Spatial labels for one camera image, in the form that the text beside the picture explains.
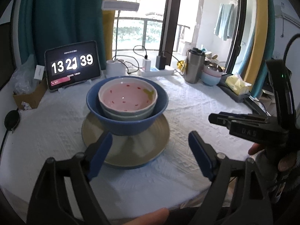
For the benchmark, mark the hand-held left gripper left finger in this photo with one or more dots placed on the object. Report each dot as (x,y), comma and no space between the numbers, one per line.
(100,154)

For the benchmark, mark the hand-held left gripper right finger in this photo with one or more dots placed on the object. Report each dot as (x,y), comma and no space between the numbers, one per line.
(199,154)

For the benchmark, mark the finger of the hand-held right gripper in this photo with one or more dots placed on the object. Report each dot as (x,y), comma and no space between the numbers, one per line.
(253,118)
(220,119)

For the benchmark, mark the light blue plate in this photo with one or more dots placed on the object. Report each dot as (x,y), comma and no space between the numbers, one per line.
(131,167)

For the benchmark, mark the cream ridged plate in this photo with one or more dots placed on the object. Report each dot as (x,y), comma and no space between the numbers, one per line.
(136,150)

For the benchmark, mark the dark blue bowl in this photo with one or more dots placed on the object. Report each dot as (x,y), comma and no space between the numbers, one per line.
(126,126)

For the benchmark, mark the pale green bowl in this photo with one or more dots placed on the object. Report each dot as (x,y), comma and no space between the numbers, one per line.
(121,116)

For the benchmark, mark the pink red-speckled bowl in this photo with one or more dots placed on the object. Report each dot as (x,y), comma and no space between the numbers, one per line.
(126,93)

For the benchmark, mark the person's right hand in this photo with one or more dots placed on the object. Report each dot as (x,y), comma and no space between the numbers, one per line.
(256,148)

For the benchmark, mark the person's left hand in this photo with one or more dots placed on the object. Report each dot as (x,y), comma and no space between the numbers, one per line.
(145,216)

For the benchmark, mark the black flat tablet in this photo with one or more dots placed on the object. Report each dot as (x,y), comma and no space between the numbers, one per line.
(257,109)

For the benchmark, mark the white textured tablecloth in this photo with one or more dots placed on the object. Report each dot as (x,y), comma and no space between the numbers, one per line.
(58,145)

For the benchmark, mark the stainless steel bowl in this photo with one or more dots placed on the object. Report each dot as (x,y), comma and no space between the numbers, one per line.
(215,68)

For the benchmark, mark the stainless steel tumbler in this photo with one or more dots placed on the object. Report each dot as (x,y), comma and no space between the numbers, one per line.
(193,70)

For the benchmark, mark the yellow plastic bag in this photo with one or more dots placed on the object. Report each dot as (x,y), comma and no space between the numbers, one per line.
(181,65)

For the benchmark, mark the white power strip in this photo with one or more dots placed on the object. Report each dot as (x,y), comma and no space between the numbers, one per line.
(164,71)

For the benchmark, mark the clear tablet stand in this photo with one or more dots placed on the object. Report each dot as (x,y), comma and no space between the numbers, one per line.
(59,89)

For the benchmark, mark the black charger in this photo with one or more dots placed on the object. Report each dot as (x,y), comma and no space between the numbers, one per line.
(161,62)

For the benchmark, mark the white lamp base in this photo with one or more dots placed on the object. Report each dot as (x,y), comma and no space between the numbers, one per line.
(114,69)

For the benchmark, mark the cardboard box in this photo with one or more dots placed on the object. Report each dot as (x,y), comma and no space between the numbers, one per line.
(32,98)

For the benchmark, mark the crumpled white paper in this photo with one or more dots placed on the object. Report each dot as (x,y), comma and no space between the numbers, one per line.
(26,105)

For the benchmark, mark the yellow curtain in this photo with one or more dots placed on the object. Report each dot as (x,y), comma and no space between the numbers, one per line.
(260,28)
(109,28)

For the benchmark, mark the white charger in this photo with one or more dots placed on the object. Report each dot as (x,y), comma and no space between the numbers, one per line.
(146,64)

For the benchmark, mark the tablet showing clock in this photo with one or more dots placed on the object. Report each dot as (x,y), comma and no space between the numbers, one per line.
(70,65)

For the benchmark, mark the black round device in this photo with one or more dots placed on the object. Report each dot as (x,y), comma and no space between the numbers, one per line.
(11,119)

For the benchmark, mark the hanging light blue towel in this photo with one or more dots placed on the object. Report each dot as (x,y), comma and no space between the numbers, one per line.
(223,21)

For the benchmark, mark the small white box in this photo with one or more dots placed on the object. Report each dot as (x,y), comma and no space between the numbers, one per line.
(38,72)

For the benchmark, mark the clear plastic bag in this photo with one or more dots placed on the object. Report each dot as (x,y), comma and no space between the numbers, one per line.
(23,77)

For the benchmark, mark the black balcony railing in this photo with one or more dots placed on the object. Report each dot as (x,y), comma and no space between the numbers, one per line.
(145,32)

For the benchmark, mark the white wall air conditioner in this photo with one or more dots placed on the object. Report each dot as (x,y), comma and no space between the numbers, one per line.
(288,13)

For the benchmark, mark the dark brown door frame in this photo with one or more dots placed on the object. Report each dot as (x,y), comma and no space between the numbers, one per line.
(173,16)

